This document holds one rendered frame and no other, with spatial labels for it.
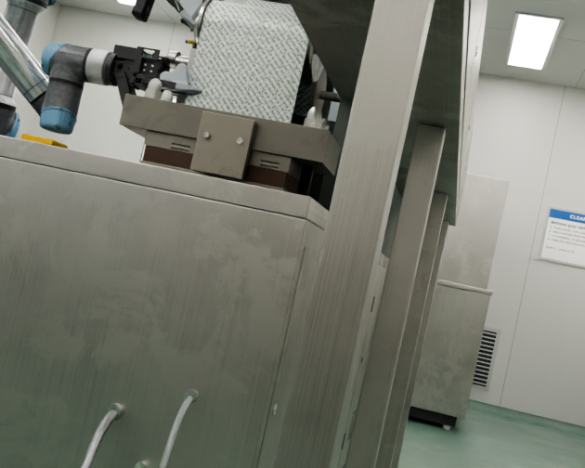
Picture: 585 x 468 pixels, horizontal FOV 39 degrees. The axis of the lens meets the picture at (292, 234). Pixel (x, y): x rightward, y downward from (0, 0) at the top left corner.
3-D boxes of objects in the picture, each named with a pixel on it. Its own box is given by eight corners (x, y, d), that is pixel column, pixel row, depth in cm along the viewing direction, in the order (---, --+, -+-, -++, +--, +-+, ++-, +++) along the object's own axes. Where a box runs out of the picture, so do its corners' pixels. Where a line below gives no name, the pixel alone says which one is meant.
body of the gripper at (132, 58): (162, 49, 176) (110, 41, 178) (153, 89, 175) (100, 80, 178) (174, 60, 183) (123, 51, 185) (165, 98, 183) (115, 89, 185)
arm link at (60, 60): (51, 83, 188) (59, 46, 189) (96, 91, 186) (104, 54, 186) (34, 73, 181) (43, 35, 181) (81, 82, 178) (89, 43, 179)
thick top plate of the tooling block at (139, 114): (148, 140, 174) (154, 111, 175) (334, 175, 166) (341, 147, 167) (118, 123, 159) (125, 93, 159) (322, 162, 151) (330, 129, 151)
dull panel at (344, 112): (392, 266, 391) (402, 215, 392) (399, 266, 390) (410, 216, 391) (316, 211, 172) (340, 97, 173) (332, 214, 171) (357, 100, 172)
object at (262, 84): (180, 123, 178) (199, 40, 179) (286, 144, 173) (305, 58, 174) (179, 123, 177) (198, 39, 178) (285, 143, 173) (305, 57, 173)
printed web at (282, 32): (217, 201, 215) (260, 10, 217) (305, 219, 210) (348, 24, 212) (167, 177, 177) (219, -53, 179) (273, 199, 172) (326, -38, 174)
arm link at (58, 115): (71, 138, 191) (81, 91, 191) (74, 134, 180) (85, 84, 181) (35, 129, 188) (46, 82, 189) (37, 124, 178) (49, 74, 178)
